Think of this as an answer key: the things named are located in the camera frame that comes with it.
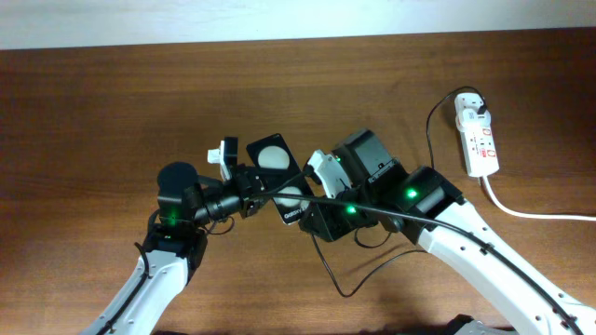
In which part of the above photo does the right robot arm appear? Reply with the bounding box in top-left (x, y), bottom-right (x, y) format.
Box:
top-left (300, 129), bottom-right (595, 334)

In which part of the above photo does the black charging cable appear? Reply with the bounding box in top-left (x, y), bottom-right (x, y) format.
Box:
top-left (309, 86), bottom-right (489, 299)

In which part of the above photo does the white power strip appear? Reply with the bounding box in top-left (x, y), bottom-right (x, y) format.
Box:
top-left (458, 125), bottom-right (499, 178)

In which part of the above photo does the white power strip cord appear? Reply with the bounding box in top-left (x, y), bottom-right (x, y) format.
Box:
top-left (480, 175), bottom-right (596, 222)

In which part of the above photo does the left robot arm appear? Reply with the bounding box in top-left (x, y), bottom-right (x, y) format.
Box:
top-left (82, 162), bottom-right (264, 334)

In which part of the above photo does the black smartphone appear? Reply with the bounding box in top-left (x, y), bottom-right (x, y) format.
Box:
top-left (246, 133), bottom-right (313, 225)

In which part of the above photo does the white USB charger plug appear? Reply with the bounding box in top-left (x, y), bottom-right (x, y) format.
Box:
top-left (454, 93), bottom-right (492, 132)

